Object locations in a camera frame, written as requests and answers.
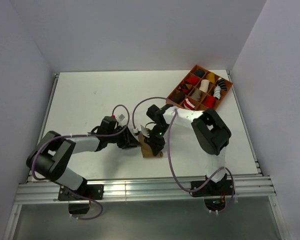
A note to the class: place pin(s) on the right aluminium side rail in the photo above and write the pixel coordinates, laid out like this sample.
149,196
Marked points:
246,131

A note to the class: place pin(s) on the argyle patterned rolled sock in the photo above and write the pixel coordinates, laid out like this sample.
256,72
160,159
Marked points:
185,87

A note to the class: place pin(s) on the orange divided sock tray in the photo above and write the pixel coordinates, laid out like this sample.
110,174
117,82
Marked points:
200,105

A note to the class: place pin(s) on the cream rolled sock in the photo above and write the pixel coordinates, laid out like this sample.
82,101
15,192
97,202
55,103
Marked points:
204,85

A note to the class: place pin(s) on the dark teal rolled sock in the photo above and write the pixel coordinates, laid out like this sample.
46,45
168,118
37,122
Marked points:
199,73

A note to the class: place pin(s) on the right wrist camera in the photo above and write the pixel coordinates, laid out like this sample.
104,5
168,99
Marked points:
141,130

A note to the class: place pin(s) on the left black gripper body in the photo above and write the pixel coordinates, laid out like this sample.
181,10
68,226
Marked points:
122,140

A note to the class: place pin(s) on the left aluminium side rail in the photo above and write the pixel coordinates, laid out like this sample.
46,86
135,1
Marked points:
46,115

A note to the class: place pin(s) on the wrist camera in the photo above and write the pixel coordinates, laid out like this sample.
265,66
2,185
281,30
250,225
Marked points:
141,130
120,118

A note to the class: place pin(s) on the aluminium front rail frame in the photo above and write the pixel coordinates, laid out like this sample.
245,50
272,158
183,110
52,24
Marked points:
136,190

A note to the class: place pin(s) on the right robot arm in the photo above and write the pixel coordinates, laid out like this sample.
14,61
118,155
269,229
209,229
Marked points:
212,134

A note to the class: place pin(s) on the aluminium side rail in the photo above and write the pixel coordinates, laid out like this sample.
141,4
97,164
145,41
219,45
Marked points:
246,131
46,115

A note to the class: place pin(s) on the red white striped sock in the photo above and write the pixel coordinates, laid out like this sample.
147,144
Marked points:
188,104

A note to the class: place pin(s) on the grey brown rolled sock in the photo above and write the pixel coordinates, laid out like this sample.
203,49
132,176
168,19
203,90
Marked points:
196,95

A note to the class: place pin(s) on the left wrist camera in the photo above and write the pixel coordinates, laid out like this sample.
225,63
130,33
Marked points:
120,118

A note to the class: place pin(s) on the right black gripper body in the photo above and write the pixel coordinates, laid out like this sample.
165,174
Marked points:
156,136

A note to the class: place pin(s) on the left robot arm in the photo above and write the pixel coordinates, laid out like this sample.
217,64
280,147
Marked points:
51,156

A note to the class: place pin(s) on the tan brown sock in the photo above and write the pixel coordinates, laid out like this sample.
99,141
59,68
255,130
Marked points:
146,150

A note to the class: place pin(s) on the white grey striped sock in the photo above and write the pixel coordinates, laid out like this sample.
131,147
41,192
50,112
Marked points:
217,92

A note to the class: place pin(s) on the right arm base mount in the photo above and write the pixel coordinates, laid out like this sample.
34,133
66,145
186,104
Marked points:
216,193

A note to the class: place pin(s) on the red rolled sock lower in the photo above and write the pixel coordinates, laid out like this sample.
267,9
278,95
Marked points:
210,101

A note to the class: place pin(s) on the dark brown rolled sock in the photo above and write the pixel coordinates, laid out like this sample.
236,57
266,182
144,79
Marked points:
178,97

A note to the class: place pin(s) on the black white striped sock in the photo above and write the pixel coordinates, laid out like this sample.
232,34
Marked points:
222,84

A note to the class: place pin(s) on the red rolled sock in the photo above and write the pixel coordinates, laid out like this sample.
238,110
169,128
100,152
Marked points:
193,80
210,101

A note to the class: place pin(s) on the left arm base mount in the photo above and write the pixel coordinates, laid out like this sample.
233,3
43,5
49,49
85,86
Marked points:
80,201

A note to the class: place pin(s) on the yellow rolled sock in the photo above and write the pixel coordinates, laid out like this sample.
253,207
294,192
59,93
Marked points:
211,77

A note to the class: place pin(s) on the red rolled sock upper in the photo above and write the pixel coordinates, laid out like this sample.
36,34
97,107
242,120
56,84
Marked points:
193,80

